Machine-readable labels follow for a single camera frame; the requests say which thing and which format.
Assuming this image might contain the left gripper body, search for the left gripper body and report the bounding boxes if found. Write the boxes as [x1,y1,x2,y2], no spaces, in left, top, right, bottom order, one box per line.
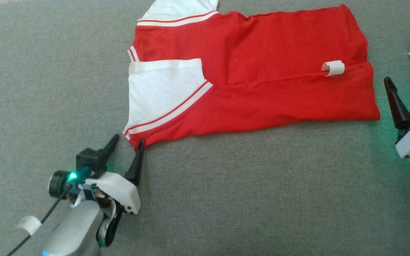
[84,172,141,215]

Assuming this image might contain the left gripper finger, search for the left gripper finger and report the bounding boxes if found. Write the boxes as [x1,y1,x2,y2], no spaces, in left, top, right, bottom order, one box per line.
[124,139,144,186]
[98,134,119,160]

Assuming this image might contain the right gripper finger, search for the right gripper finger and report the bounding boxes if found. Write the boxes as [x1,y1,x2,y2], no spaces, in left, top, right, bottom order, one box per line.
[384,76,410,129]

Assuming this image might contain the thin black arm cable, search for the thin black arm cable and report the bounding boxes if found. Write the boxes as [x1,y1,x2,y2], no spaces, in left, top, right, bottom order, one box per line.
[6,183,75,256]

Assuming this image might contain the red white printed jersey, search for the red white printed jersey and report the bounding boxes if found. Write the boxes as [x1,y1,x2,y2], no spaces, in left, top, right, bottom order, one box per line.
[123,0,381,151]

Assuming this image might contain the white tape cable label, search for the white tape cable label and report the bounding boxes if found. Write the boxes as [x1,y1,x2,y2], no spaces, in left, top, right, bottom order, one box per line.
[16,215,42,236]

